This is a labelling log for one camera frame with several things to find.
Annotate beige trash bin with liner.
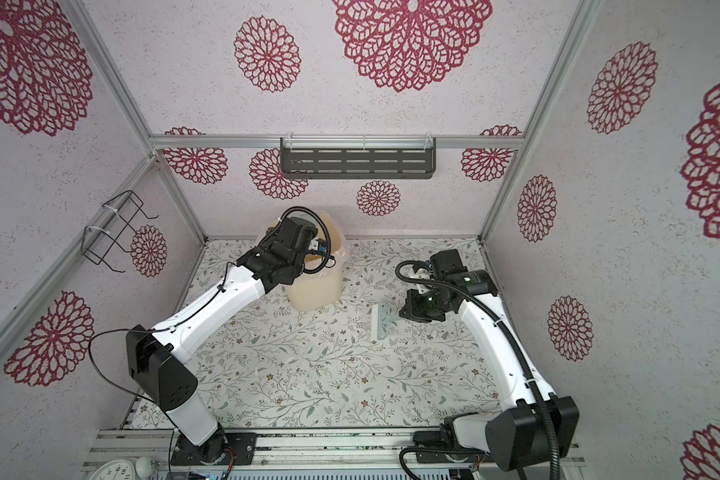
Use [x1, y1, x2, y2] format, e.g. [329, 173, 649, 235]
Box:
[284, 211, 350, 312]

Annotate teal hand brush white bristles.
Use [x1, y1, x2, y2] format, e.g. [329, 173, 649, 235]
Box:
[370, 302, 399, 341]

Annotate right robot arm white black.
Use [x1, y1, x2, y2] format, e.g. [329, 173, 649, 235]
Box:
[395, 249, 580, 479]

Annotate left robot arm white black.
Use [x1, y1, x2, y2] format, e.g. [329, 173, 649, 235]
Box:
[124, 206, 332, 465]

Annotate white dial gauge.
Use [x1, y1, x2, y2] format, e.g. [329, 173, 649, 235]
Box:
[88, 459, 136, 480]

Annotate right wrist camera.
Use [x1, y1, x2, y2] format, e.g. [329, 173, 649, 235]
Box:
[410, 267, 432, 295]

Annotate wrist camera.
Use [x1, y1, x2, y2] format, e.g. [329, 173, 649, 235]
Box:
[410, 267, 432, 295]
[310, 238, 331, 255]

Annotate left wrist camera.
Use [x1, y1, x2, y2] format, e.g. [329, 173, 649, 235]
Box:
[310, 238, 331, 255]

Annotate dark metal wall shelf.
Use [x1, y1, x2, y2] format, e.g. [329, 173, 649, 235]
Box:
[279, 136, 437, 180]

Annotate black wire wall rack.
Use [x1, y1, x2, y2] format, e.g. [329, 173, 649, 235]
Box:
[80, 189, 158, 274]

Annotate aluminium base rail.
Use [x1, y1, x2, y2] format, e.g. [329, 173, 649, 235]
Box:
[80, 425, 586, 472]

